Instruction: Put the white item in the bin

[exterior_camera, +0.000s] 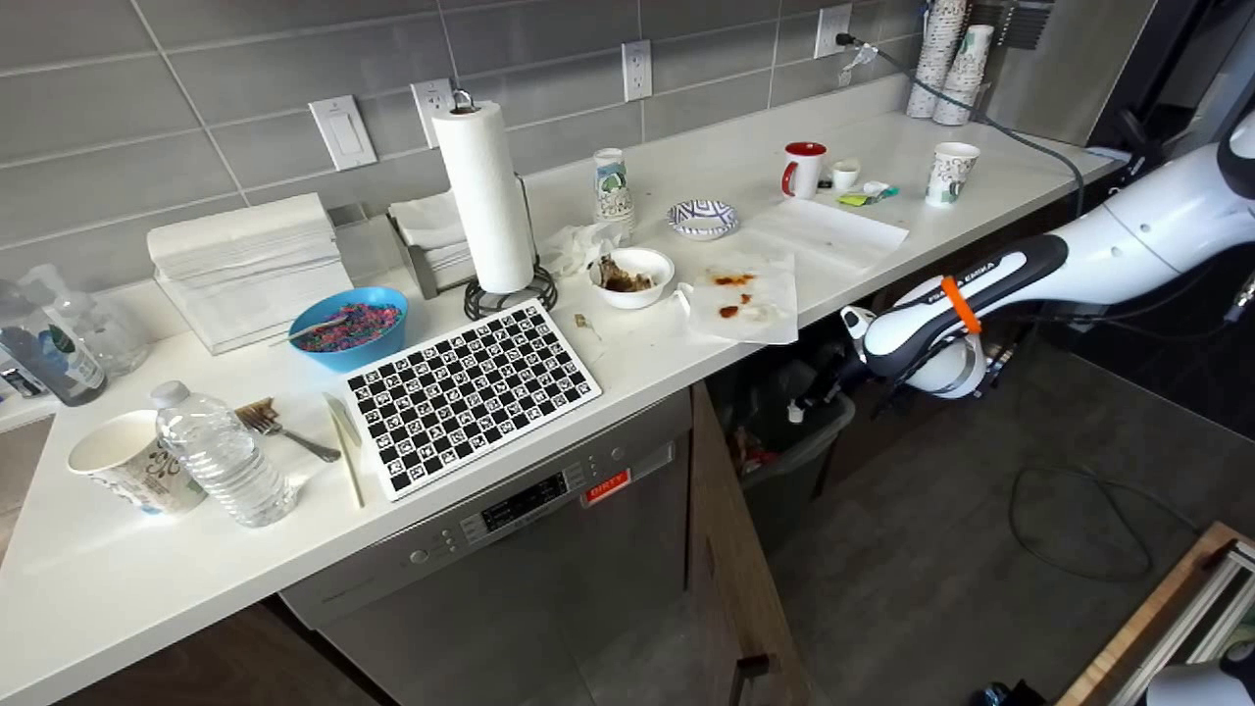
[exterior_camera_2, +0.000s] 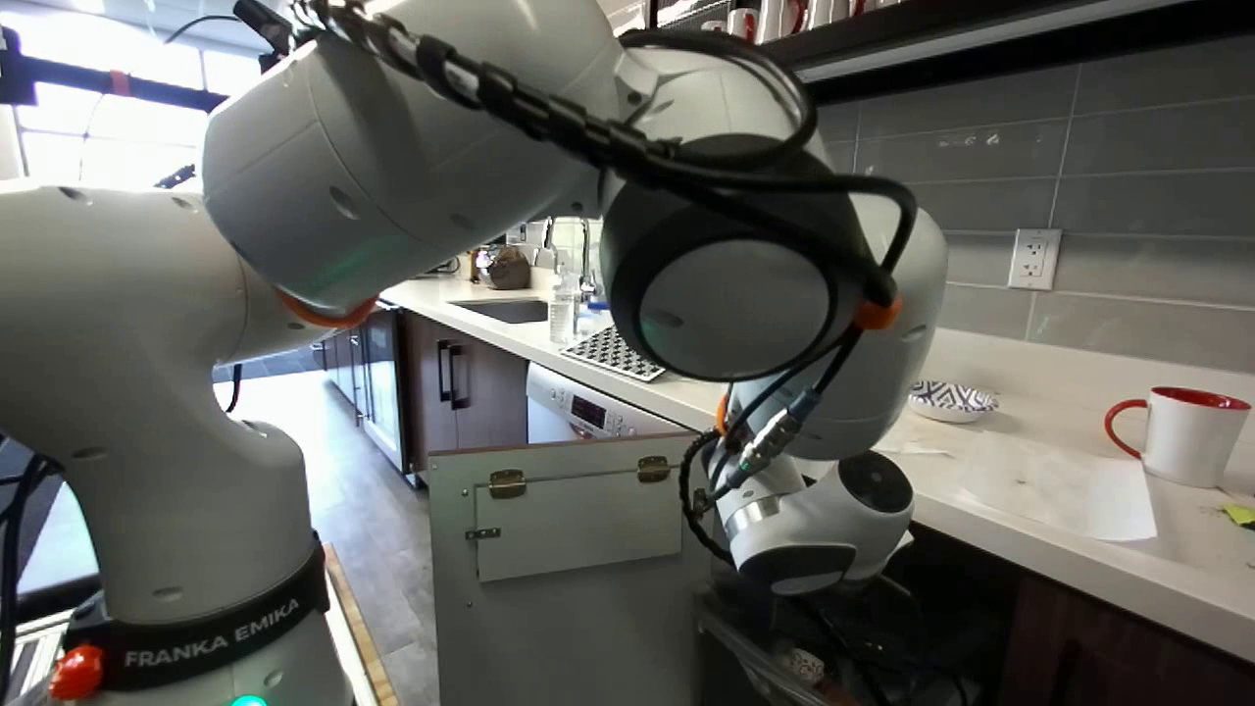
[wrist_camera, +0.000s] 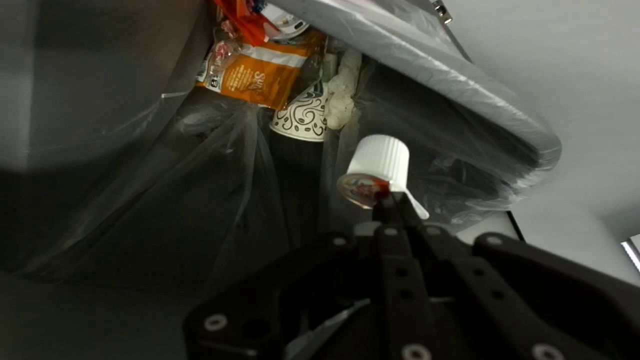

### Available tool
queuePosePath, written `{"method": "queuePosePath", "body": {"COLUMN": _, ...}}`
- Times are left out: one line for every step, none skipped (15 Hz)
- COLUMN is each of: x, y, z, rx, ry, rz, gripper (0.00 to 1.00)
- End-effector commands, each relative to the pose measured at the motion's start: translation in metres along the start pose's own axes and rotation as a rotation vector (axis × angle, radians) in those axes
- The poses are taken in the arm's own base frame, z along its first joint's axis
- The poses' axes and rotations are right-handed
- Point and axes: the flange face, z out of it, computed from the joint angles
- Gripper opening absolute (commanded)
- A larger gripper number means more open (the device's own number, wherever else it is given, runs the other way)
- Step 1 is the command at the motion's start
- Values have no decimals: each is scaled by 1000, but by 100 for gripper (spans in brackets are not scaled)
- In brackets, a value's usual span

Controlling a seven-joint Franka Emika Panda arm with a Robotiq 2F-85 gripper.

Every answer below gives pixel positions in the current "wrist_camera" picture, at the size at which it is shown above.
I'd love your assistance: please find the patterned white paper wrapper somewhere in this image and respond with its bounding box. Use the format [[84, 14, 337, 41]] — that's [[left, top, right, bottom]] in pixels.
[[268, 78, 335, 144]]

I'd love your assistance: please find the white ribbed sauce cup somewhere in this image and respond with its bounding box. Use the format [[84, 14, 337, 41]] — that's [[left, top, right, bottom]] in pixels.
[[335, 132, 432, 221]]

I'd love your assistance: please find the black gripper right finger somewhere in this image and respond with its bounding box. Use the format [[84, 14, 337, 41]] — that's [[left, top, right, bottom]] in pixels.
[[398, 196, 640, 360]]

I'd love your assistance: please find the red snack wrapper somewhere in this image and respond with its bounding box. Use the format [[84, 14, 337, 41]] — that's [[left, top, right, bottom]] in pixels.
[[211, 0, 271, 45]]

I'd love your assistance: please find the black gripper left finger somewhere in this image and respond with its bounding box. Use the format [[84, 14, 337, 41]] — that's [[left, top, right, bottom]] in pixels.
[[181, 196, 432, 360]]

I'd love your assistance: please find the grey plastic-lined trash bin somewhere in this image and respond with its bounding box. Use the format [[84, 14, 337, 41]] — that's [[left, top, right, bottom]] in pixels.
[[17, 85, 564, 286]]

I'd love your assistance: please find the orange snack wrapper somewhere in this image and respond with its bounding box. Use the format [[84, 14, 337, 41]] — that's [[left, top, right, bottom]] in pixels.
[[195, 36, 325, 112]]

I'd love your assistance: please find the crumpled white tissue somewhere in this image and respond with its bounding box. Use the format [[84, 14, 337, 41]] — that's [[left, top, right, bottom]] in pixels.
[[322, 48, 366, 132]]

